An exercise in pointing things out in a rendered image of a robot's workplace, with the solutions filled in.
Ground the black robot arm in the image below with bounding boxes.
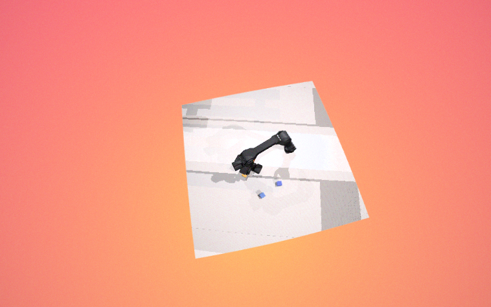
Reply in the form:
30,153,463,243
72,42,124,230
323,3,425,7
231,130,296,175

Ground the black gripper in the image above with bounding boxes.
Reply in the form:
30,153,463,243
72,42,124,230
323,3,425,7
234,154,262,174

